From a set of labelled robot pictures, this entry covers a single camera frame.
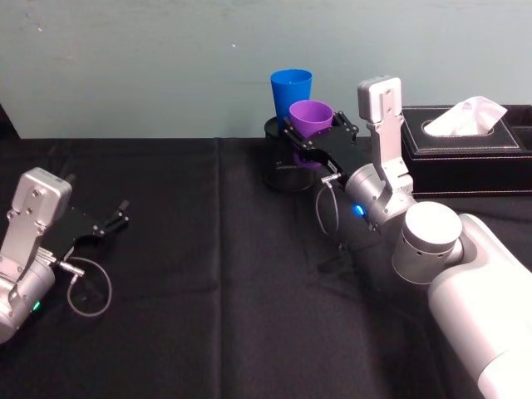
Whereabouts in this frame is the black round mesh holder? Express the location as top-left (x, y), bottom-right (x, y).
top-left (263, 116), bottom-right (322, 193)

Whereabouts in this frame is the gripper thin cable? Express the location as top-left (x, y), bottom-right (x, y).
top-left (314, 174), bottom-right (342, 240)
top-left (55, 256), bottom-right (114, 319)

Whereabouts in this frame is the right gripper thin cable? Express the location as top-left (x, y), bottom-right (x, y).
top-left (314, 174), bottom-right (342, 240)

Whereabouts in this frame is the blue plastic cup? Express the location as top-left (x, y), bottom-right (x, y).
top-left (270, 69), bottom-right (313, 131)

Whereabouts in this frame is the black table cloth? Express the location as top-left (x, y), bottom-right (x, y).
top-left (0, 101), bottom-right (532, 399)

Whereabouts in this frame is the white paper tissue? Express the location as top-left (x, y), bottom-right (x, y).
top-left (422, 96), bottom-right (509, 138)

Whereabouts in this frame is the purple plastic cup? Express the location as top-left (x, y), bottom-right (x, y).
top-left (288, 101), bottom-right (335, 170)

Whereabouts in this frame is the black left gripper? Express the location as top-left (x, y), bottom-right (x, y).
top-left (40, 174), bottom-right (131, 261)

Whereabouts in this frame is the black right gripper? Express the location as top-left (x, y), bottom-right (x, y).
top-left (281, 110), bottom-right (362, 179)

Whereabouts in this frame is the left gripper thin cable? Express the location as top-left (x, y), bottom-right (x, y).
top-left (55, 256), bottom-right (114, 319)

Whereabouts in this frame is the black leather tissue box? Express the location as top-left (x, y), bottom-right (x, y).
top-left (400, 103), bottom-right (532, 200)

